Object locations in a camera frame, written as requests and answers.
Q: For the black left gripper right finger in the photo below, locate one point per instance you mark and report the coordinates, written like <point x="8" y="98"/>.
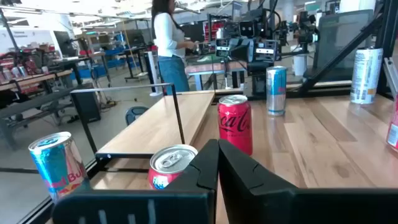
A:
<point x="242" y="177"/>

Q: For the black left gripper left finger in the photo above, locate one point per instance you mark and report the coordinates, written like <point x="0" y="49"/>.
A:
<point x="199" y="174"/>

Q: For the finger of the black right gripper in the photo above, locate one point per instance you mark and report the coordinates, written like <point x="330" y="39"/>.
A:
<point x="248" y="52"/>
<point x="236" y="51"/>

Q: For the red Fanta strawberry can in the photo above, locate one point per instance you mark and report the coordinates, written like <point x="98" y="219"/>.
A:
<point x="393" y="130"/>
<point x="168" y="161"/>

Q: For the blue silver Red Bull can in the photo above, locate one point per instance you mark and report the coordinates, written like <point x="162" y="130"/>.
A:
<point x="276" y="93"/>
<point x="57" y="168"/>

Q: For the red Coca-Cola can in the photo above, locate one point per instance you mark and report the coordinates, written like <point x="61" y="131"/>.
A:
<point x="234" y="124"/>

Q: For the tall white beverage can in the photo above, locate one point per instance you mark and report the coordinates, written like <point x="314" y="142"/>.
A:
<point x="366" y="77"/>

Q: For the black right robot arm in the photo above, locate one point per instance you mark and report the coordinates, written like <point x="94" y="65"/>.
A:
<point x="258" y="77"/>

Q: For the white bin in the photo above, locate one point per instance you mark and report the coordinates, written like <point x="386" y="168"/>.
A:
<point x="300" y="63"/>

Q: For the red top work table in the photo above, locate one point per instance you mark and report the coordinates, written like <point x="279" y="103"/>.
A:
<point x="202" y="67"/>

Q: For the person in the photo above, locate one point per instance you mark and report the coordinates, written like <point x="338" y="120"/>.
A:
<point x="168" y="37"/>

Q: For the large dark monitor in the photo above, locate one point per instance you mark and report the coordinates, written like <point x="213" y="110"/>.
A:
<point x="335" y="34"/>

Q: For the white tower fan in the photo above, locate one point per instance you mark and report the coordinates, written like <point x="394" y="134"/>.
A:
<point x="153" y="71"/>

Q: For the blue chair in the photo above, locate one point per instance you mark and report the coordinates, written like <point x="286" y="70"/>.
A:
<point x="135" y="112"/>

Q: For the black computer tower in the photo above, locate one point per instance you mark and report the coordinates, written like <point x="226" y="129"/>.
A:
<point x="88" y="105"/>

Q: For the grey bench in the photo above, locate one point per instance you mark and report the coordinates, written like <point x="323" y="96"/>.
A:
<point x="31" y="104"/>

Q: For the wooden top work table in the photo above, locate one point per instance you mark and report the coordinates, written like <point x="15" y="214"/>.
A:
<point x="37" y="77"/>

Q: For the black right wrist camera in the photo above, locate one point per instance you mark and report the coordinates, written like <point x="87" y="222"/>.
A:
<point x="247" y="29"/>

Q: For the wooden shelf black frame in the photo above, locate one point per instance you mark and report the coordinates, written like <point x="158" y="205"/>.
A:
<point x="161" y="124"/>

